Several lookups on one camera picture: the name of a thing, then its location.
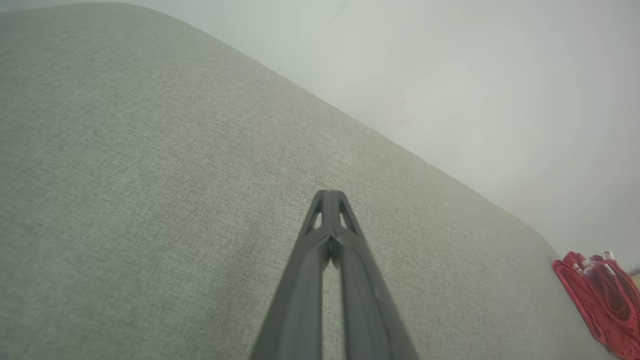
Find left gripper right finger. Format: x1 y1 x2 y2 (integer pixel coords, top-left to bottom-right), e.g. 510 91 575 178
329 190 421 360

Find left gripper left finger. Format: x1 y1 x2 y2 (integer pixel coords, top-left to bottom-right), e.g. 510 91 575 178
250 190 333 360

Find red white Bulls jersey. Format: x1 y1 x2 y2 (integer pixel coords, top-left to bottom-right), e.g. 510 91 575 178
551 259 640 360

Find red shorts white trim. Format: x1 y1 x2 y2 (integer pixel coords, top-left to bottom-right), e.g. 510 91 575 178
562 250 640 351

